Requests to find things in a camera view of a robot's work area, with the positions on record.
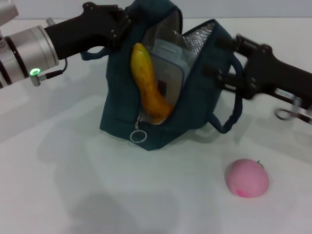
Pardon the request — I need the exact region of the yellow banana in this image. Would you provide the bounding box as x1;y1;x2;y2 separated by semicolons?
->
130;42;174;120

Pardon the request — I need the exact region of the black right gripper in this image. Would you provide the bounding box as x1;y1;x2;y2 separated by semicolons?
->
202;35;312;110

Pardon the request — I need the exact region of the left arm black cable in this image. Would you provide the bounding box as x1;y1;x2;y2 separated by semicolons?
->
30;58;68;86

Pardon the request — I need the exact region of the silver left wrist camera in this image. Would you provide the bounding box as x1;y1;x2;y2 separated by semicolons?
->
0;0;19;25

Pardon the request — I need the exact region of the clear plastic food container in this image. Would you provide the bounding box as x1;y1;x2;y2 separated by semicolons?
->
147;39;197;108

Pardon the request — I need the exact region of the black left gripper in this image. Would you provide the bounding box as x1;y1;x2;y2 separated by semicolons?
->
43;1;137;59

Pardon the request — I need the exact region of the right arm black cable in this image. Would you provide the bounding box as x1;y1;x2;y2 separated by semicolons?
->
274;107;312;124

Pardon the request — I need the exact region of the pink toy peach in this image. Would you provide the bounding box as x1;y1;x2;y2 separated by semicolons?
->
224;158;270;198

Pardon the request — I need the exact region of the dark teal insulated bag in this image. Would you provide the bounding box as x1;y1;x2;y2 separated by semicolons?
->
80;0;244;152

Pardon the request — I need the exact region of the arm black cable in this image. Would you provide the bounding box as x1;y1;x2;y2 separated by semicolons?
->
274;107;312;124
30;58;68;86

